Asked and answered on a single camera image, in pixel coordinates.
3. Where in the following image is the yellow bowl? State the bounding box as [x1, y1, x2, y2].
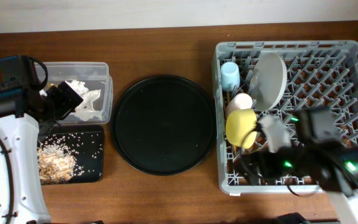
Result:
[226, 109, 257, 149]

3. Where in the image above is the black round serving tray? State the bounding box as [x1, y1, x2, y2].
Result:
[111, 75, 216, 176]

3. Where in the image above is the white tissue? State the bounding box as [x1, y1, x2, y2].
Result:
[65, 80, 101, 121]

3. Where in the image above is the grey plastic dishwasher rack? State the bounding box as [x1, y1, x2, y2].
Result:
[211, 40, 358, 196]

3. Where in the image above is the clear plastic waste bin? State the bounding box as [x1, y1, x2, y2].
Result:
[45, 62, 113, 125]

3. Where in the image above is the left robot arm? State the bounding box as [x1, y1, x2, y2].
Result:
[0, 55, 83, 223]

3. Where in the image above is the grey round plate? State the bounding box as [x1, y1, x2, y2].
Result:
[250, 53, 287, 111]

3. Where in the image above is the blue plastic cup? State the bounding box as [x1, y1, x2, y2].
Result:
[220, 62, 241, 92]

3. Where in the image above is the black rectangular tray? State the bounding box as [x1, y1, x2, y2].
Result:
[37, 124, 106, 185]

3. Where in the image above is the food scraps pile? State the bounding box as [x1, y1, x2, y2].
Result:
[37, 133, 103, 184]

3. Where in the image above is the pink plastic cup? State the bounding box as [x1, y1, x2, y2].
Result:
[226, 93, 253, 117]

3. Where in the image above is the gold snack wrapper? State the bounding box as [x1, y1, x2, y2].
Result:
[45, 82, 55, 90]

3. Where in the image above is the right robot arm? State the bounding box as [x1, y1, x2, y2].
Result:
[235, 107, 358, 223]

